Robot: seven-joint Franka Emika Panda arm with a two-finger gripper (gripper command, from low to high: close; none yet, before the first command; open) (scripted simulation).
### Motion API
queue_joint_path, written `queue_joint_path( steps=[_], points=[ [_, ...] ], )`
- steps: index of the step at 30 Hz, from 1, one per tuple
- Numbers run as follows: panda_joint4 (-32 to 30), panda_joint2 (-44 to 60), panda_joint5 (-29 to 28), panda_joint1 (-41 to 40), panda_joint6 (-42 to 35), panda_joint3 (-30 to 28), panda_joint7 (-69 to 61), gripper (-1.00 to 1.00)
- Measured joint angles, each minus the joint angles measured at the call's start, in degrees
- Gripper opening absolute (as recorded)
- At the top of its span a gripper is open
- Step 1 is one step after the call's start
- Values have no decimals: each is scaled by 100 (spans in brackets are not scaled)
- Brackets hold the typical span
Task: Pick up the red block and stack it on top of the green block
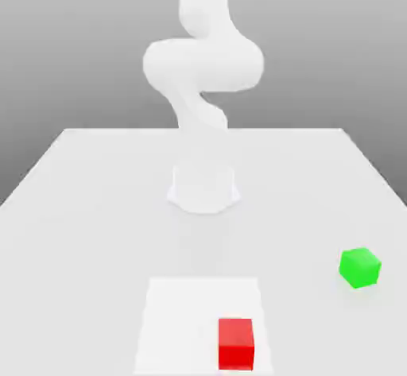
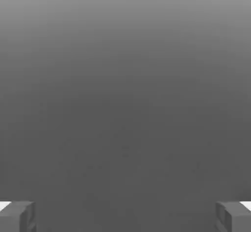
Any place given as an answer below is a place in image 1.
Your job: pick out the small green cube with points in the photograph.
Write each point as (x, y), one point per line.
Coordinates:
(359, 268)

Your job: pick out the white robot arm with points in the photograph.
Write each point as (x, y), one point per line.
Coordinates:
(203, 64)

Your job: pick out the small red cube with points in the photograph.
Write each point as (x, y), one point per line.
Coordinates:
(236, 344)

